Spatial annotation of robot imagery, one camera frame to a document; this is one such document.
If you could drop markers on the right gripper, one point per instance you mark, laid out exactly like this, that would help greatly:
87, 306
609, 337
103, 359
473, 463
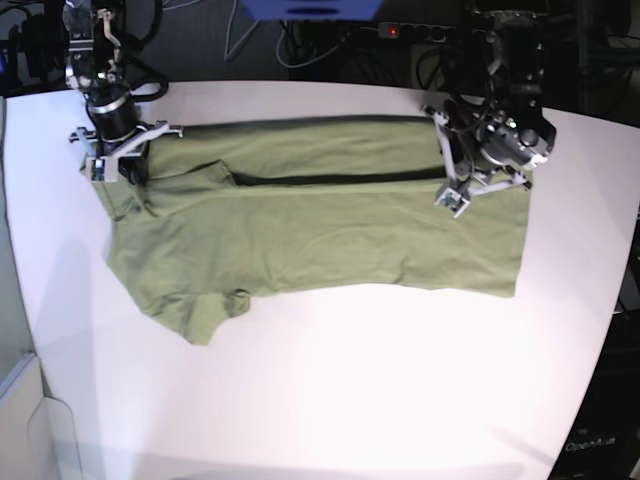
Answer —
120, 138

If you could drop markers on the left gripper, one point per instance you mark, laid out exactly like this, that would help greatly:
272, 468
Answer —
481, 155

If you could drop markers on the green T-shirt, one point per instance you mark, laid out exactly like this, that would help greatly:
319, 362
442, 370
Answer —
228, 213

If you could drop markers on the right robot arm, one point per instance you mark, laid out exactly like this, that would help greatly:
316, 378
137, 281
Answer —
102, 65

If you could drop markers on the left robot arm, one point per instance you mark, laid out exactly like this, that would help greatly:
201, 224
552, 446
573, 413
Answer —
512, 77

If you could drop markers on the blue box overhead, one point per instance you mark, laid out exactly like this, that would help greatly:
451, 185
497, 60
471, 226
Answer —
314, 10

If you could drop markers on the white plastic bin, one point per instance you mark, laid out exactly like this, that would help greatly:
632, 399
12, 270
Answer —
38, 439

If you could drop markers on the black OpenArm case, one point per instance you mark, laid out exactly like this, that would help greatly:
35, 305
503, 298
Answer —
603, 442

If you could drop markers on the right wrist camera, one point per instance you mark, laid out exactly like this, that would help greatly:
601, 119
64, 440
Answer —
101, 169

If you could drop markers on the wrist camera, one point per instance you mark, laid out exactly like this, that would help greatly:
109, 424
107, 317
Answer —
455, 201
101, 169

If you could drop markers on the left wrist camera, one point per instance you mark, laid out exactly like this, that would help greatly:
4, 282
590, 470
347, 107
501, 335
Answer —
455, 201

